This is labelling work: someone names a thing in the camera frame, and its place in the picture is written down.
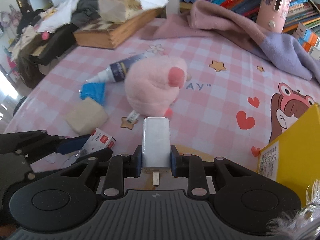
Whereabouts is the pink purple cloth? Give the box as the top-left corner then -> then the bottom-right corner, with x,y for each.
141,0 -> 319,80

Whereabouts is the wooden chess box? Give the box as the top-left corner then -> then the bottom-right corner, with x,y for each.
74,8 -> 163,49

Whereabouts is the pink plush toy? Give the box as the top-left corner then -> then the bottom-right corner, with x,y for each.
124,55 -> 190,118

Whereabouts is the orange blue box lower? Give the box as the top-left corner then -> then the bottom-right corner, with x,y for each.
302,42 -> 320,60

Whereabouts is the red white small box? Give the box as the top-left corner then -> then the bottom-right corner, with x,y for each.
76,128 -> 116,159

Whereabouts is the pink checkered tablecloth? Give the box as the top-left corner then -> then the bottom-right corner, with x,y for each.
3,17 -> 320,190

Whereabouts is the pink cylindrical case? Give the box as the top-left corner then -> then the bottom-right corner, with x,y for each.
256,0 -> 291,33

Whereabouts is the white power adapter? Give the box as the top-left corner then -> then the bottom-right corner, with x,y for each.
142,117 -> 171,187

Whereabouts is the blue small packet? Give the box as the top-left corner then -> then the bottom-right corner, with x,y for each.
79,82 -> 106,105

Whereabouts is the beige soap block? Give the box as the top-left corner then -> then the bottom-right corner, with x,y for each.
65,98 -> 108,135

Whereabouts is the yellow cardboard box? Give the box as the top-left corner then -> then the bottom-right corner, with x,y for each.
257,104 -> 320,205

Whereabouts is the orange blue box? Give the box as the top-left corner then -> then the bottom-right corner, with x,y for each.
292,23 -> 319,48
302,42 -> 320,60

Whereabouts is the white blue bottle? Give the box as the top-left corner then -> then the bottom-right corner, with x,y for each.
87,53 -> 147,83

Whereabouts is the tissue pack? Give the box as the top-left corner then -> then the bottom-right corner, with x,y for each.
98,0 -> 168,23

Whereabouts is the white garment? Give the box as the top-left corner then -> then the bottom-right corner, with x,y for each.
37,0 -> 80,33

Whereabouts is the orange blue box upper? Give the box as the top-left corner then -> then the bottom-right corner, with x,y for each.
292,23 -> 319,48

